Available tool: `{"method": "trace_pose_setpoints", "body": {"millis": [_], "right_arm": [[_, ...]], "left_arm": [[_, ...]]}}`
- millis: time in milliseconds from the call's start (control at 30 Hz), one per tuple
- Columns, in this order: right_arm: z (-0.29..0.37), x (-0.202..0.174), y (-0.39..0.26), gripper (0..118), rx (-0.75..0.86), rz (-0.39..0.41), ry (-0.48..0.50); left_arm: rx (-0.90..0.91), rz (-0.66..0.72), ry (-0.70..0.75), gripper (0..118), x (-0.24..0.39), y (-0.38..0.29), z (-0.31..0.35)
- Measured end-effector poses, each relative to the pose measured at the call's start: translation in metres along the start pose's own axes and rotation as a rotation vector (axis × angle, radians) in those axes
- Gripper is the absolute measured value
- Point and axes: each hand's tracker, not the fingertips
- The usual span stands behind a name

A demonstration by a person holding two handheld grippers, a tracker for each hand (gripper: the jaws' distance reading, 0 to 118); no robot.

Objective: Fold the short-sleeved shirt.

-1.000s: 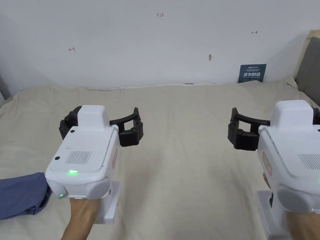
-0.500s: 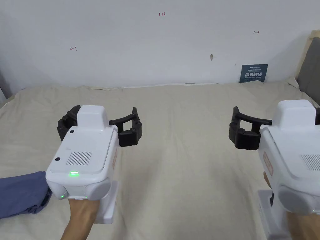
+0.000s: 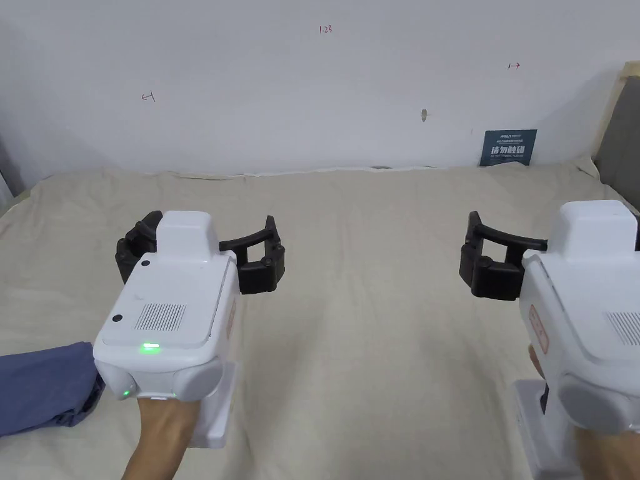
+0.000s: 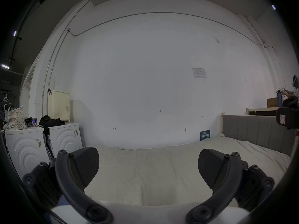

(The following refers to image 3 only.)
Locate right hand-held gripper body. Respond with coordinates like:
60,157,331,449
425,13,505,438
514,199,640,480

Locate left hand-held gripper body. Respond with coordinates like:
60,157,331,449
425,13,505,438
92,211,239,449

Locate person's left forearm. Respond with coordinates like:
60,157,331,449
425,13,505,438
116,439,195,480

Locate person's left hand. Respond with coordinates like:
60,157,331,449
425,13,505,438
134,397,202,453

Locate person's right hand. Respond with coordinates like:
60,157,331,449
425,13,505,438
527,344,640,480

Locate bed with beige sheet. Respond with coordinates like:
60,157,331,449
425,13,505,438
0,154,640,480

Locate dark blue sign card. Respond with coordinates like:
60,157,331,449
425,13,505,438
478,129,539,168

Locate blue garment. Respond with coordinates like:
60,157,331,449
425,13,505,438
0,341,106,439

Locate grey padded headboard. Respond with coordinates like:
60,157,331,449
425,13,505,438
594,61,640,213

